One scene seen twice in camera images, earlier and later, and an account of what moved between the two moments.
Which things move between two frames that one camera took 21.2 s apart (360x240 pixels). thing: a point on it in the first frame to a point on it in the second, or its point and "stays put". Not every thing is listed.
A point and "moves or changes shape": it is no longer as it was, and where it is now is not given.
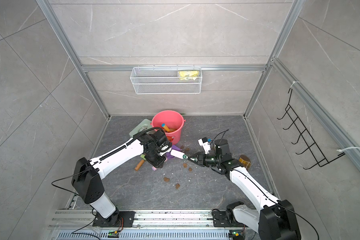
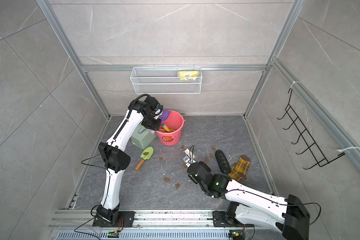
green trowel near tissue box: [142, 156] stays put
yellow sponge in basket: [188, 75] stays put
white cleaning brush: [178, 154] moves or changes shape
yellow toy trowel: [163, 125] stays put
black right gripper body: [211, 160] to [202, 164]
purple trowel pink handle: [154, 168] to [164, 115]
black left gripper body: [156, 158] to [152, 124]
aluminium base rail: [149, 225] stays put
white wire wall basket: [165, 80] stays put
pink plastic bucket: [172, 120] stays put
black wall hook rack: [302, 130] stays put
